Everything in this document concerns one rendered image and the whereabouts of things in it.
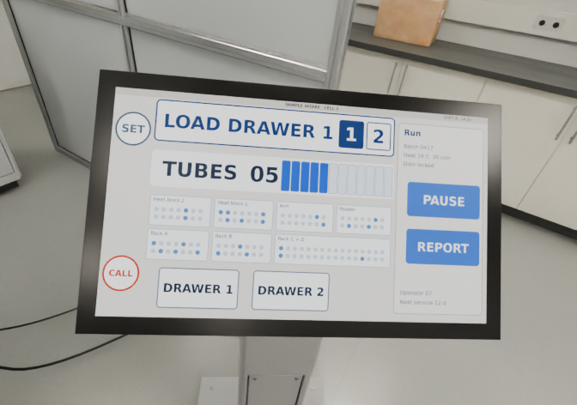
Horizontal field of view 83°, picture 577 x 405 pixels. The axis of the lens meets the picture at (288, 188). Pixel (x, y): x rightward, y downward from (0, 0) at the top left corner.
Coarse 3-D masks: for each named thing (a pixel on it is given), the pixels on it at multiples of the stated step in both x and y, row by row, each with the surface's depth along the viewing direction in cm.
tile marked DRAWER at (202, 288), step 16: (160, 272) 38; (176, 272) 39; (192, 272) 39; (208, 272) 39; (224, 272) 39; (160, 288) 38; (176, 288) 38; (192, 288) 39; (208, 288) 39; (224, 288) 39; (160, 304) 38; (176, 304) 38; (192, 304) 38; (208, 304) 39; (224, 304) 39
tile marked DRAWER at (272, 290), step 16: (256, 272) 39; (272, 272) 40; (288, 272) 40; (304, 272) 40; (320, 272) 40; (256, 288) 39; (272, 288) 40; (288, 288) 40; (304, 288) 40; (320, 288) 40; (256, 304) 39; (272, 304) 39; (288, 304) 40; (304, 304) 40; (320, 304) 40
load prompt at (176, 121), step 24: (168, 120) 40; (192, 120) 40; (216, 120) 40; (240, 120) 40; (264, 120) 41; (288, 120) 41; (312, 120) 41; (336, 120) 42; (360, 120) 42; (384, 120) 42; (216, 144) 40; (240, 144) 40; (264, 144) 41; (288, 144) 41; (312, 144) 41; (336, 144) 41; (360, 144) 42; (384, 144) 42
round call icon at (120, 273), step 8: (104, 256) 38; (112, 256) 38; (120, 256) 38; (128, 256) 38; (136, 256) 38; (104, 264) 38; (112, 264) 38; (120, 264) 38; (128, 264) 38; (136, 264) 38; (104, 272) 38; (112, 272) 38; (120, 272) 38; (128, 272) 38; (136, 272) 38; (104, 280) 38; (112, 280) 38; (120, 280) 38; (128, 280) 38; (136, 280) 38; (104, 288) 38; (112, 288) 38; (120, 288) 38; (128, 288) 38; (136, 288) 38
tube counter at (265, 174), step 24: (264, 168) 40; (288, 168) 41; (312, 168) 41; (336, 168) 41; (360, 168) 42; (384, 168) 42; (288, 192) 40; (312, 192) 41; (336, 192) 41; (360, 192) 41; (384, 192) 42
